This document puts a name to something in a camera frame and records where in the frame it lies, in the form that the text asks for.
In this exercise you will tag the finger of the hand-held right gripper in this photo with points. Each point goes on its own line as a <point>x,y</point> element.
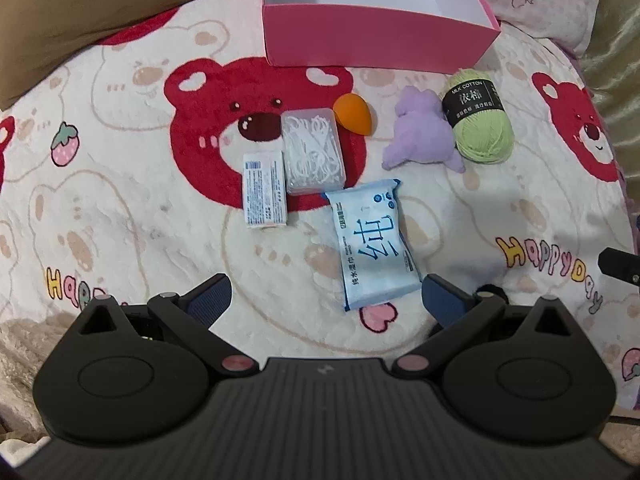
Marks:
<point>620,265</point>

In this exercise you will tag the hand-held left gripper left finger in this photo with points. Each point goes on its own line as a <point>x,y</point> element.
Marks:
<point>211,296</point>

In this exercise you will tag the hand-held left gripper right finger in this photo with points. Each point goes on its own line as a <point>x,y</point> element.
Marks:
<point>440,296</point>

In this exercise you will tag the blue wet wipes pack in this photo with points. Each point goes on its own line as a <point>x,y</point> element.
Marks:
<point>372,245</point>

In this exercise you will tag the small white carton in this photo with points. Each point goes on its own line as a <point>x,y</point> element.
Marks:
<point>265,190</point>

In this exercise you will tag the purple plush toy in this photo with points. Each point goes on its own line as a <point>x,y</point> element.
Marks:
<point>420,130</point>

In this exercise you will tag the green yarn ball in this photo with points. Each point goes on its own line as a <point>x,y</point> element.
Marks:
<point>480,130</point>

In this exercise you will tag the clear box of floss picks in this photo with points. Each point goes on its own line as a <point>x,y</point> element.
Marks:
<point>312,152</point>

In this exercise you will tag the orange makeup sponge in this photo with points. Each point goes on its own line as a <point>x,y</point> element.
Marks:
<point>352,112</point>

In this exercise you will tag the pink cardboard box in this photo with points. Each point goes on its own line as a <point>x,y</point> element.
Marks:
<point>350,35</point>

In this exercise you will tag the bear printed blanket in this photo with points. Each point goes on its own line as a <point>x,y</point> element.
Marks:
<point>125,160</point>

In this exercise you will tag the beige fleece cloth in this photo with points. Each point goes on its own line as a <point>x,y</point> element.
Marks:
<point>25,360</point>

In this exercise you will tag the beige satin curtain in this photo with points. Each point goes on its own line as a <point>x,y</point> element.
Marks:
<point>620,60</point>

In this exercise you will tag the pink checked pillow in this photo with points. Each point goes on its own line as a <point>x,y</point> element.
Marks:
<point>550,0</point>

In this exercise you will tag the brown pillow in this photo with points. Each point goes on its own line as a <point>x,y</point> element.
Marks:
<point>75,10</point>

